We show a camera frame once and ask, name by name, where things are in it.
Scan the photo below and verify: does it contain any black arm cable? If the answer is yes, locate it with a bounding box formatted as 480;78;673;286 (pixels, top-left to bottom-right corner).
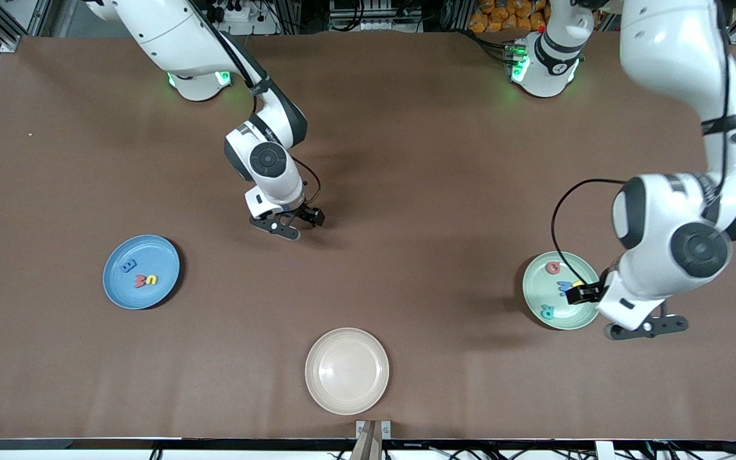
202;0;322;205
551;0;736;286

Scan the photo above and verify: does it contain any white equipment rack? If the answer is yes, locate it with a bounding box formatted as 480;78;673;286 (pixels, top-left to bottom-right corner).
330;0;423;31

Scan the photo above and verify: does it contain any brown table mat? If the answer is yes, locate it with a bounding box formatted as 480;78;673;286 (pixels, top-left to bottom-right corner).
0;31;736;441

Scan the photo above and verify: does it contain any metal mounting bracket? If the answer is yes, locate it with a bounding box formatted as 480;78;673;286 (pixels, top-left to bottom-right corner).
355;420;392;441

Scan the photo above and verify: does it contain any blue round plate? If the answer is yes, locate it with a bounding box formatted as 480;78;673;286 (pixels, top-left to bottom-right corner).
102;234;181;311

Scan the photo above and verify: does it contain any beige round plate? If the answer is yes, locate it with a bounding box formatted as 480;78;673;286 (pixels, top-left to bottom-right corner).
305;328;390;415

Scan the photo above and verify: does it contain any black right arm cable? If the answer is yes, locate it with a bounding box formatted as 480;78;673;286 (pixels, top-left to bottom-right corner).
202;0;322;205

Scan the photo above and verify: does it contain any pale green round plate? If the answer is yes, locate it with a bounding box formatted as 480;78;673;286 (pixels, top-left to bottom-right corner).
522;250;602;331

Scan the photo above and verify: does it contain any pile of orange objects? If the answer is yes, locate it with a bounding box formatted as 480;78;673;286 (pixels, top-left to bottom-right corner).
469;0;551;34

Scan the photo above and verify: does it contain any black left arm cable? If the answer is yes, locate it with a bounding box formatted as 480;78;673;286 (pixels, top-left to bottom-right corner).
551;0;736;286

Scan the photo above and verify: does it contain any brown camera pole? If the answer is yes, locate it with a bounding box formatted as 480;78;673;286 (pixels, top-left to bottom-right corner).
350;422;383;460

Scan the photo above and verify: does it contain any white power strip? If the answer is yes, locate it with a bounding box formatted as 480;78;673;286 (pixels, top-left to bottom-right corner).
211;0;279;36

